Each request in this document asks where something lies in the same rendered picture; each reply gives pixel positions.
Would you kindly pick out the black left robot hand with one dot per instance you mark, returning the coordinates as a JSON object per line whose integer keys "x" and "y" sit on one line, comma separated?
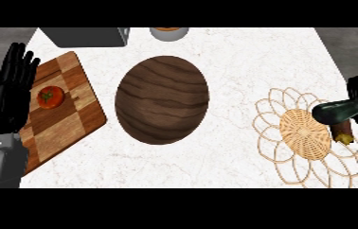
{"x": 13, "y": 94}

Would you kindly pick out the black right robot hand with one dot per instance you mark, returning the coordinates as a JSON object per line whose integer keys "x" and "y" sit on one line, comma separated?
{"x": 353, "y": 87}

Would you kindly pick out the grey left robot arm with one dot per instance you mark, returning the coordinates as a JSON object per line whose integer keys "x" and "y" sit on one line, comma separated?
{"x": 10, "y": 163}

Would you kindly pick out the woven wicker placemat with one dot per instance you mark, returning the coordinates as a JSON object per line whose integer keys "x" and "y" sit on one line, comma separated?
{"x": 301, "y": 133}

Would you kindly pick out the brown wooden bowl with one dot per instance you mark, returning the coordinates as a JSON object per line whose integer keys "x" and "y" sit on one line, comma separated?
{"x": 161, "y": 100}

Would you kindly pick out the red tomato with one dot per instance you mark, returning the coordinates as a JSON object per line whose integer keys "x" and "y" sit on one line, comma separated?
{"x": 50, "y": 97}

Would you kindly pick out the checkered wooden cutting board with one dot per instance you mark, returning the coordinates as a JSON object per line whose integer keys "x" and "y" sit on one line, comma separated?
{"x": 69, "y": 125}

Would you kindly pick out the dark grey appliance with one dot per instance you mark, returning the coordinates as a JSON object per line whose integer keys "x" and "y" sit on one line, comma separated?
{"x": 85, "y": 36}

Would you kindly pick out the grey cup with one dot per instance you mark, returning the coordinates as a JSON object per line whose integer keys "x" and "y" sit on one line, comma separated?
{"x": 168, "y": 34}

